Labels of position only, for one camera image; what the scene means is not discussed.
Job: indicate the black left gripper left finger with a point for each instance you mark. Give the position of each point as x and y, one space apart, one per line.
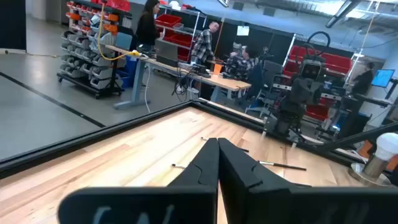
192 202

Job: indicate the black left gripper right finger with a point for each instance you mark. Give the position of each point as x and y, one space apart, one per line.
264 202

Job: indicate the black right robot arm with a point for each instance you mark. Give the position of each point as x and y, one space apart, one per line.
286 121

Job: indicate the black office chair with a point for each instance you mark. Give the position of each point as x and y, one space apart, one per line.
272 71

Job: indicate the black shelf with red bins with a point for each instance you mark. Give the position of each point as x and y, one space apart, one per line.
337 62

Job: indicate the person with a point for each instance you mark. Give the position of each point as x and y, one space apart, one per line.
202 43
146 28
245 62
363 81

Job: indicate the wooden workbench, grey legs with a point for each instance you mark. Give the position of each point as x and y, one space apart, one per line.
230 83

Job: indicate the blue lit monitor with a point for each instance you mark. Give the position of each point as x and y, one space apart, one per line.
382 77

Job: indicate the white paper sign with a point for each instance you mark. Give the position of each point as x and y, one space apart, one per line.
243 30

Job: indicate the orange cup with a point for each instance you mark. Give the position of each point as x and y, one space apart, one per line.
217 69

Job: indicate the white shelf with red bins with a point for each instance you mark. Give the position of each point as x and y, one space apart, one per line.
168 20

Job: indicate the bin rack with coloured bins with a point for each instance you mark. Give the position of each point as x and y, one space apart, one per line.
81 59

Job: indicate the black partition panel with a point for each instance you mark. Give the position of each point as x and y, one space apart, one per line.
12 25

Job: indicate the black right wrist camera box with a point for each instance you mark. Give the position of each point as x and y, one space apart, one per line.
311 70

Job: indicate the black aluminium table frame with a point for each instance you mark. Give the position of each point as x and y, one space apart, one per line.
62 148

